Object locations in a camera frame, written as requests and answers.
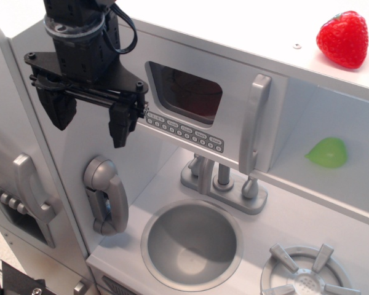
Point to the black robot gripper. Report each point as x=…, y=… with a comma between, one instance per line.
x=90, y=71

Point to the grey toy microwave door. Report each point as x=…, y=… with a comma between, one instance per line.
x=161, y=50

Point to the silver microwave door handle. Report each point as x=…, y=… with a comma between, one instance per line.
x=259, y=94

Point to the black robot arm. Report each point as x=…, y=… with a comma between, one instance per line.
x=89, y=38

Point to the grey toy ice dispenser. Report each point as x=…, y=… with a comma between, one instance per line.
x=17, y=214

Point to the silver toy faucet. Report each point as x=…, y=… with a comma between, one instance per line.
x=243, y=194

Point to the grey toy fridge door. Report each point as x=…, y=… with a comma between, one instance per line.
x=63, y=268

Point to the silver round toy sink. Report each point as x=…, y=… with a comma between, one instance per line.
x=192, y=245

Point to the grey toy kitchen cabinet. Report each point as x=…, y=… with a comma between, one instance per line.
x=307, y=205

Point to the green toy fruit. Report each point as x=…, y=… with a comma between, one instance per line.
x=330, y=152

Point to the silver toy stove burner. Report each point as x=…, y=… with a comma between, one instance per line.
x=304, y=270

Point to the red toy strawberry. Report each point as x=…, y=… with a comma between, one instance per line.
x=344, y=39

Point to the silver fridge door handle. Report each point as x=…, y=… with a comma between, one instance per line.
x=30, y=190

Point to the black metal frame base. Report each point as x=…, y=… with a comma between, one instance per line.
x=13, y=281

